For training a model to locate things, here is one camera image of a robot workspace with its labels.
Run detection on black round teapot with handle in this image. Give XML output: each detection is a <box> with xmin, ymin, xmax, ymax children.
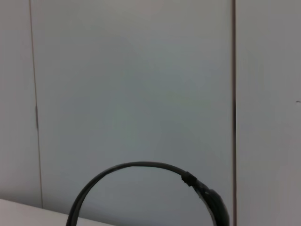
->
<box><xmin>66</xmin><ymin>161</ymin><xmax>230</xmax><ymax>226</ymax></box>

